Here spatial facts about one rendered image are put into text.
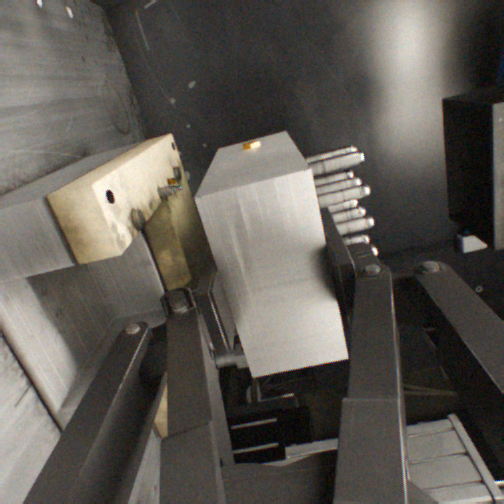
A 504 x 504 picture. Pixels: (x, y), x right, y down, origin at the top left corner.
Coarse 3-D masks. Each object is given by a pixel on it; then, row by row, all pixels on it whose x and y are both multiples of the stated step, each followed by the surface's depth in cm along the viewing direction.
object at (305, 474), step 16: (240, 464) 9; (256, 464) 9; (288, 464) 8; (304, 464) 8; (320, 464) 8; (224, 480) 8; (240, 480) 8; (256, 480) 8; (272, 480) 8; (288, 480) 8; (304, 480) 8; (320, 480) 8; (240, 496) 8; (256, 496) 8; (272, 496) 8; (288, 496) 8; (304, 496) 8; (320, 496) 7; (416, 496) 7
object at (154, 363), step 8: (192, 280) 19; (192, 288) 18; (192, 296) 17; (200, 320) 15; (152, 328) 16; (160, 328) 16; (160, 336) 15; (208, 336) 16; (152, 344) 15; (160, 344) 15; (208, 344) 16; (152, 352) 15; (160, 352) 15; (144, 360) 15; (152, 360) 15; (160, 360) 15; (144, 368) 15; (152, 368) 15; (160, 368) 15; (144, 376) 15; (152, 376) 15
